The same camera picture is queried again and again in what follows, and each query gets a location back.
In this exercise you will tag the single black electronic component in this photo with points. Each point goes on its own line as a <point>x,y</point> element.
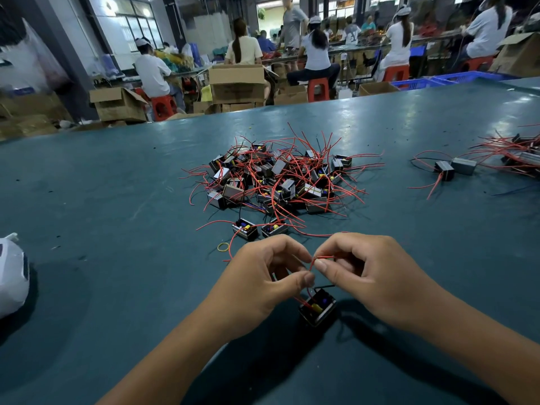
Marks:
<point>318,306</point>
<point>463,165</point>
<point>445,170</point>

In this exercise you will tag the open cardboard box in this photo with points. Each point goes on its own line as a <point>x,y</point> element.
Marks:
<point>118,105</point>

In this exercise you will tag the tilted cardboard box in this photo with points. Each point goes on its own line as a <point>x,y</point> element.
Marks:
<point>519,54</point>

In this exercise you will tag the shallow cardboard box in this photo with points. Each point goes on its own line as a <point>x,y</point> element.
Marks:
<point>378,87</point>

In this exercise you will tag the large closed cardboard box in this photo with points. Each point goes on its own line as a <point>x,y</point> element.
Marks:
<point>238,84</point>

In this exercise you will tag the person's left hand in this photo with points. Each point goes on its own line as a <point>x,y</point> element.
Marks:
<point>253,287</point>

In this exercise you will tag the person's right hand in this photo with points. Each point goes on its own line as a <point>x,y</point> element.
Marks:
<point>380,278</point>

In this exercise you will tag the person's right forearm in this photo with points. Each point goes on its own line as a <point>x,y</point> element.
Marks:
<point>489,354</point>

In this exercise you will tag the yellow rubber band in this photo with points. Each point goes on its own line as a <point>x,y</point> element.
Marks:
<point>218,246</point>

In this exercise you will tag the white plastic shell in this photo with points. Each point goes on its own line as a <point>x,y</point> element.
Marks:
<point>12,274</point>

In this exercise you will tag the low cardboard box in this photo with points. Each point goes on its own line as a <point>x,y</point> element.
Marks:
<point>291,94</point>

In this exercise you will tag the person's left forearm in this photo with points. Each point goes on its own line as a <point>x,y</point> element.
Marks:
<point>169,371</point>

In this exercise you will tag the blue plastic crate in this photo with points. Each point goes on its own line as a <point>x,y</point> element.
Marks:
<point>413,82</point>
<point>468,76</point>

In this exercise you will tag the red plastic stool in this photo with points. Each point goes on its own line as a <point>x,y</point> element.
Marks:
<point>396,73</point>
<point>318,88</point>
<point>479,62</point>
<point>163,106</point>

